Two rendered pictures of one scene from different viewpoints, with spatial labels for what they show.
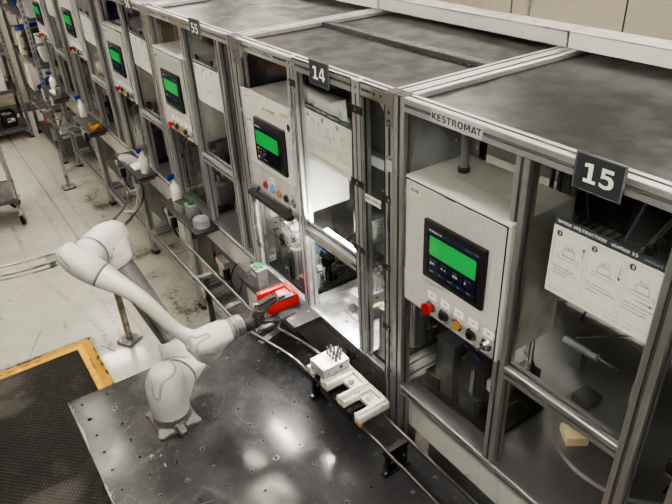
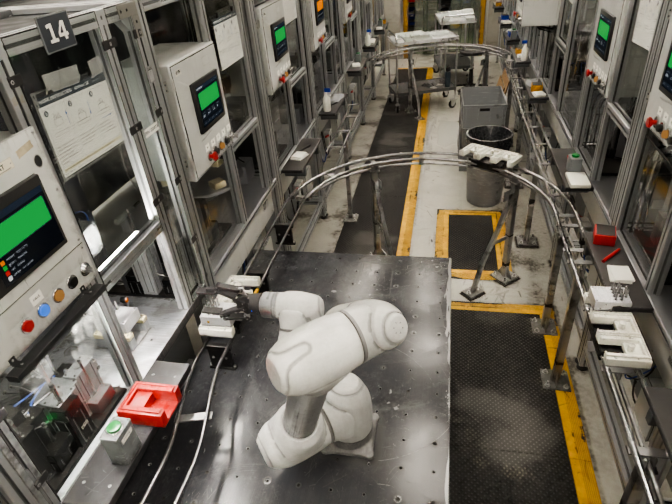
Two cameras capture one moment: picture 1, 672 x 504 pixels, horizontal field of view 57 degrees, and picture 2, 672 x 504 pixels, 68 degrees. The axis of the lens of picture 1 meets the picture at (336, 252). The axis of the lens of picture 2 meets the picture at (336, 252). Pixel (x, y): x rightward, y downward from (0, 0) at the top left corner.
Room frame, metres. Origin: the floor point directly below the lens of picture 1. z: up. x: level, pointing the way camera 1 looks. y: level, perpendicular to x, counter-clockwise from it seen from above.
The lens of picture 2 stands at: (2.64, 1.54, 2.19)
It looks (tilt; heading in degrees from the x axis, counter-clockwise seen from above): 33 degrees down; 227
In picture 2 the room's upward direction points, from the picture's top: 5 degrees counter-clockwise
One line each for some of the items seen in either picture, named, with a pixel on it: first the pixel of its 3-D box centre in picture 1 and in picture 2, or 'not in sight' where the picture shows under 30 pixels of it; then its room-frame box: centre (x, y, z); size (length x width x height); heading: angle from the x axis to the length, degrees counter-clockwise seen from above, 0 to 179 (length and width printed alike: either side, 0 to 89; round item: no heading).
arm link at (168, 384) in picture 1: (167, 387); (345, 404); (1.89, 0.71, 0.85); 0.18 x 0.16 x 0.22; 165
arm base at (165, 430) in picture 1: (174, 416); (351, 424); (1.86, 0.70, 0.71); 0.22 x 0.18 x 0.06; 33
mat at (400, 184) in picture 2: not in sight; (401, 129); (-2.04, -2.12, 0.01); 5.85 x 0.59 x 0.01; 33
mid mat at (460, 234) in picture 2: not in sight; (471, 240); (-0.38, -0.14, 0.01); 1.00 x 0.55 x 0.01; 33
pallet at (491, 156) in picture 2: not in sight; (489, 158); (-0.14, 0.08, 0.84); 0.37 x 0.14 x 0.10; 91
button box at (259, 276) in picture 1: (261, 275); (118, 439); (2.49, 0.36, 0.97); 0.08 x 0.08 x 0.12; 33
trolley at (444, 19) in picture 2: not in sight; (455, 45); (-4.23, -2.81, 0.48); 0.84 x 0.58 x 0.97; 41
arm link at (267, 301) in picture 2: (235, 326); (270, 304); (1.90, 0.40, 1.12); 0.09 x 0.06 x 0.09; 33
